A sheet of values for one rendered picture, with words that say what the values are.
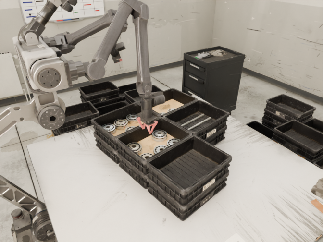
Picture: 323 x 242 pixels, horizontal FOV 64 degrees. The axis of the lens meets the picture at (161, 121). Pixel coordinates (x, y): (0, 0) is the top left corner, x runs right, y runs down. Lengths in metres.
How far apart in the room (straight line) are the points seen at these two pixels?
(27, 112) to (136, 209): 0.81
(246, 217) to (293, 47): 3.60
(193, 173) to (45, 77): 0.92
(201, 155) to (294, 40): 3.40
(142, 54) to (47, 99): 0.57
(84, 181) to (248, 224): 0.98
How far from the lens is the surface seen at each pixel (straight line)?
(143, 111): 1.36
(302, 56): 4.70
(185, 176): 1.51
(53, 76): 1.19
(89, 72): 1.21
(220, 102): 3.41
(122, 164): 1.71
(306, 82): 4.73
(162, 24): 5.09
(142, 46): 1.34
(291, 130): 2.77
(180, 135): 1.74
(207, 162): 1.62
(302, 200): 1.75
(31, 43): 1.40
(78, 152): 1.95
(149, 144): 1.72
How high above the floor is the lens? 1.87
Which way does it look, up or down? 32 degrees down
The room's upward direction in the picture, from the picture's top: straight up
